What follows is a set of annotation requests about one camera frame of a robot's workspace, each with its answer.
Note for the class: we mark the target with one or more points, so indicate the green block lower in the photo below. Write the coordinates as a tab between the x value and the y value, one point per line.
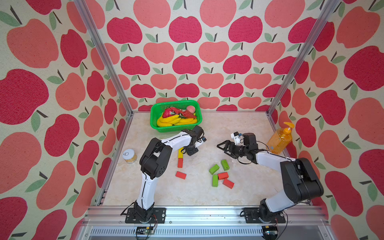
215	181

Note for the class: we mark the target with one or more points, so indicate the green block left upper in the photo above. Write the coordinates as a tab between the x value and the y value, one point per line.
214	169

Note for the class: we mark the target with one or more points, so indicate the small tin can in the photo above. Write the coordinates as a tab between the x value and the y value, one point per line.
129	156

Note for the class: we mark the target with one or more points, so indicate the red block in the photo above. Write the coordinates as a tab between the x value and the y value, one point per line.
181	175
223	176
229	184
180	162

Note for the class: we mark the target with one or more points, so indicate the green plastic basket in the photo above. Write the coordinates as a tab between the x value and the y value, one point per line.
158	109

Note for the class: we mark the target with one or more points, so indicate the green block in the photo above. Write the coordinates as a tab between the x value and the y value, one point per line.
214	169
225	165
215	181

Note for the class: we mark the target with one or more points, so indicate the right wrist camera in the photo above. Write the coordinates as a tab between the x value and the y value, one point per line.
247	139

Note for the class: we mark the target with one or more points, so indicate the pink peach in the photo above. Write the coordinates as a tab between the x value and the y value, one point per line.
191	109

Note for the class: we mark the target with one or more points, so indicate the right aluminium post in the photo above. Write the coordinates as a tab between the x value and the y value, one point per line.
319	25

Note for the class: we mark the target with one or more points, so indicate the aluminium post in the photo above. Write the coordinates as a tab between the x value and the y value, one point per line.
319	25
103	53

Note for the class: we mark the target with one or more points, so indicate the orange soap dispenser bottle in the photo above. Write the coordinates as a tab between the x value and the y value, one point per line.
281	138

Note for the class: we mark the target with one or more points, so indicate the green block right upper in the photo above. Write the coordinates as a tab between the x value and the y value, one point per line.
225	165

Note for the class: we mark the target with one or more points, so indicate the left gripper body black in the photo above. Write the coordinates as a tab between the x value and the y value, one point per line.
192	150

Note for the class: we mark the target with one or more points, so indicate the left aluminium post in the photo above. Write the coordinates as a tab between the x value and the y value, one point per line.
103	53

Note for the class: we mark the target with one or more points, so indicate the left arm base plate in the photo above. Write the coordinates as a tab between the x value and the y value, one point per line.
154	215

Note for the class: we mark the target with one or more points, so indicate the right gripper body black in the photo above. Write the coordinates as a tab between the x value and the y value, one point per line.
238	150

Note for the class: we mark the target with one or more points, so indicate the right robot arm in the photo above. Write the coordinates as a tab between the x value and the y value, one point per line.
300	181

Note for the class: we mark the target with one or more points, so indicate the red snack bag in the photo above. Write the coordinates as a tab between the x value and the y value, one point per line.
169	112

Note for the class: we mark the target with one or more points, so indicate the aluminium front rail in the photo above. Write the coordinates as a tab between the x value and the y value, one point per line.
206	223

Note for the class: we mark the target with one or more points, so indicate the yellow banana bunch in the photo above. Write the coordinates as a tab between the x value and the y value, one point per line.
175	120

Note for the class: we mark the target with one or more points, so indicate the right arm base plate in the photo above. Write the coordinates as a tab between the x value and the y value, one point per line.
257	216

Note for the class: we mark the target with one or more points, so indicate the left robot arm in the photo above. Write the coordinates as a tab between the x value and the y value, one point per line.
154	163

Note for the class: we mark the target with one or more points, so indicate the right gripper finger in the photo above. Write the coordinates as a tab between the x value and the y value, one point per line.
225	146
237	156

